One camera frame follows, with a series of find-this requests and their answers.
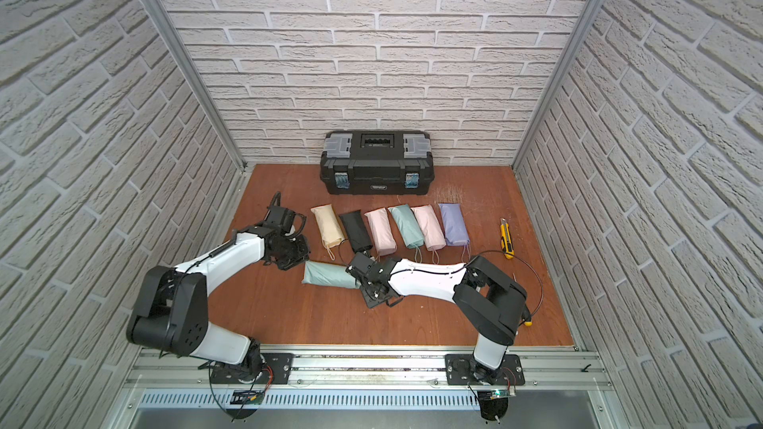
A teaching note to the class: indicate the yellow utility knife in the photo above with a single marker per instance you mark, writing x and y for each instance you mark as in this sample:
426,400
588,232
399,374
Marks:
506,239

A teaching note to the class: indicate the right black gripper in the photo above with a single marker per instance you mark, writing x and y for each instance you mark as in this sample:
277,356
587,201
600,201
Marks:
369,299

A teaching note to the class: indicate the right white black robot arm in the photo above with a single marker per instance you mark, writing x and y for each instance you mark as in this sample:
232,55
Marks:
491,300

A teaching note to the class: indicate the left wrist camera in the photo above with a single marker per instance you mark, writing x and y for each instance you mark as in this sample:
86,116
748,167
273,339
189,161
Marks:
284,220

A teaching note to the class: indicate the black plastic toolbox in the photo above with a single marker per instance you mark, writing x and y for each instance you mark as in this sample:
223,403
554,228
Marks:
377,162

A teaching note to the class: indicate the light pink sleeved umbrella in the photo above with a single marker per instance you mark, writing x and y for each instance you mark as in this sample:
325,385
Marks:
434,239

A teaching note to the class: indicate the black sleeved umbrella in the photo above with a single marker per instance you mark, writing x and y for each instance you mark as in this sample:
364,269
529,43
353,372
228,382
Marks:
357,233

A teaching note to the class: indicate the mint green sleeved umbrella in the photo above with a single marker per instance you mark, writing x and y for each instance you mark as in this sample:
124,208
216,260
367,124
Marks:
409,229

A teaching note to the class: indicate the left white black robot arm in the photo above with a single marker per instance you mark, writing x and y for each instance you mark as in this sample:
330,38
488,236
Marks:
171,310

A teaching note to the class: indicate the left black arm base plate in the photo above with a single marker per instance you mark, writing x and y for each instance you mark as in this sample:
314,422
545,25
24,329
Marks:
273,368

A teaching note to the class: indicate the cream sleeved umbrella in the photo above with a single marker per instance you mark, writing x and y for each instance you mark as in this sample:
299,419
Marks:
329,228

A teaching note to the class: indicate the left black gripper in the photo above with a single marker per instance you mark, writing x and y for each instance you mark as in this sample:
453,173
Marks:
289,247

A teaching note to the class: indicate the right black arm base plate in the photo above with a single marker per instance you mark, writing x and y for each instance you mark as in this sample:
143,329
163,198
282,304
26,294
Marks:
463,369

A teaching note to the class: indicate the aluminium mounting rail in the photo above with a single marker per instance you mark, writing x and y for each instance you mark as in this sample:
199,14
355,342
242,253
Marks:
336,377

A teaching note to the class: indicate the lavender sleeved umbrella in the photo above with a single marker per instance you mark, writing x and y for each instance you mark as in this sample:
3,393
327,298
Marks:
454,227

